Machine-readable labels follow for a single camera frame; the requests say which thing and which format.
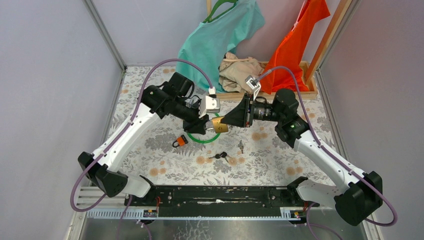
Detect black headed keys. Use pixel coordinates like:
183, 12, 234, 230
208, 151, 229, 163

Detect orange shirt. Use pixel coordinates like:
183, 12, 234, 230
260, 0, 331, 94

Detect wooden post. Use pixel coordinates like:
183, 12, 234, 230
304, 0, 352, 85

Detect floral table mat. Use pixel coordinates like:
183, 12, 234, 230
94, 65, 334, 187

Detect purple cable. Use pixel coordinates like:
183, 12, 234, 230
69, 58, 217, 240
256, 65, 398, 240

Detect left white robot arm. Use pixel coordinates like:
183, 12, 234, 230
77, 72, 209, 206

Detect beige crumpled cloth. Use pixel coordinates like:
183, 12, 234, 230
218, 52, 266, 93

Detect small silver key pair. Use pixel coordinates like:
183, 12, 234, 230
238, 140, 244, 154

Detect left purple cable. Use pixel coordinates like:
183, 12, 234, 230
69, 58, 217, 240

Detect green clothes hanger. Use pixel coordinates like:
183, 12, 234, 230
202, 0, 238, 24

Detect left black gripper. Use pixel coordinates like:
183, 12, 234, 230
170, 96, 208, 135

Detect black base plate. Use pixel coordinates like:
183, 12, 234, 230
124, 185, 311, 217

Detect wooden tray frame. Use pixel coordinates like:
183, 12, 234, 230
206, 60, 319, 101

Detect white slotted cable duct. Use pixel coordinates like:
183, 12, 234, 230
86, 207, 305, 224

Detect brass padlock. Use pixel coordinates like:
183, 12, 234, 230
205, 117, 229, 134

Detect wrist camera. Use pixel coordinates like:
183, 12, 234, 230
245, 75, 262, 101
199, 87, 221, 119

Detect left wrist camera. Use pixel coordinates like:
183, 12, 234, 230
199, 87, 221, 119

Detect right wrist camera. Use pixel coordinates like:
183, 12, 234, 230
245, 75, 262, 101

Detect green cable lock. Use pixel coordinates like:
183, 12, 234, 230
187, 133, 221, 144

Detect orange black small padlock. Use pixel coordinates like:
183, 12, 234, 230
172, 135, 188, 148

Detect teal shirt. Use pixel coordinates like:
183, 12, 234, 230
177, 0, 265, 93

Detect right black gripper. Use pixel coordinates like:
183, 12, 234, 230
220, 93, 283, 128

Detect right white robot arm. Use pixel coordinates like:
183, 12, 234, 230
221, 88, 383, 226

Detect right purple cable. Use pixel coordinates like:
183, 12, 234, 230
256, 65, 398, 240

